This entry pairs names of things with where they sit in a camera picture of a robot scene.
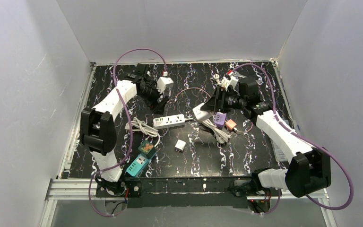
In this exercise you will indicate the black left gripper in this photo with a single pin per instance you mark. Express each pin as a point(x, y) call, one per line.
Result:
point(154, 98)

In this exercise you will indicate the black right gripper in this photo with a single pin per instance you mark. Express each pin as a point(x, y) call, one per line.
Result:
point(218, 100)

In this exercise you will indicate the white power strip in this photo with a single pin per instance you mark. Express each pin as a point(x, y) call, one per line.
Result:
point(168, 121)

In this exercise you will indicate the purple power strip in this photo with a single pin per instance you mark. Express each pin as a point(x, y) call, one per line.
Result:
point(219, 119)

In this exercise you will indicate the white multi-socket adapter plug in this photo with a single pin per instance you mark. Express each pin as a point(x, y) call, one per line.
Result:
point(201, 115)

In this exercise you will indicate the green dragon socket cube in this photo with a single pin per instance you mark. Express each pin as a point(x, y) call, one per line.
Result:
point(147, 149)

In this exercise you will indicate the small white cube charger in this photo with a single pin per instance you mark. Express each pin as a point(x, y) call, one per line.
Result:
point(180, 146)

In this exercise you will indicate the teal power strip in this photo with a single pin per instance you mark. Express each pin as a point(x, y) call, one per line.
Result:
point(137, 166)

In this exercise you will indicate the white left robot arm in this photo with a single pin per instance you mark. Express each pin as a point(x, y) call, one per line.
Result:
point(97, 128)

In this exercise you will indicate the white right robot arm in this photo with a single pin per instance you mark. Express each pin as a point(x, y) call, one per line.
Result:
point(309, 167)

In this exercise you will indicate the silver wrench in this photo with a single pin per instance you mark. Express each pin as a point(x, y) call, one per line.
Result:
point(241, 76)

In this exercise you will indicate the clear plastic parts box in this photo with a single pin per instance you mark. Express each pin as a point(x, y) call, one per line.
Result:
point(279, 154)

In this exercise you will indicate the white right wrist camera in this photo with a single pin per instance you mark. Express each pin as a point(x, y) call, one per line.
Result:
point(229, 80)

